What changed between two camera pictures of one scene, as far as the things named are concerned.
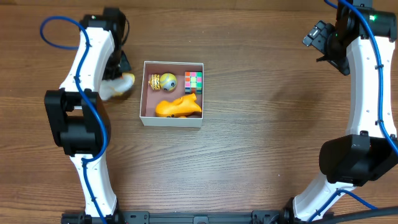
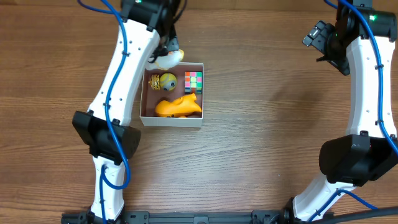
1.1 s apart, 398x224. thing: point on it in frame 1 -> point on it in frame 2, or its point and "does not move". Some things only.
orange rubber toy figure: (180, 107) does not move
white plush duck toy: (114, 88) -> (167, 60)
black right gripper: (334, 58) does not move
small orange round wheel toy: (154, 81) does not move
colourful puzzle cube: (193, 83) does not move
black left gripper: (123, 63) -> (171, 43)
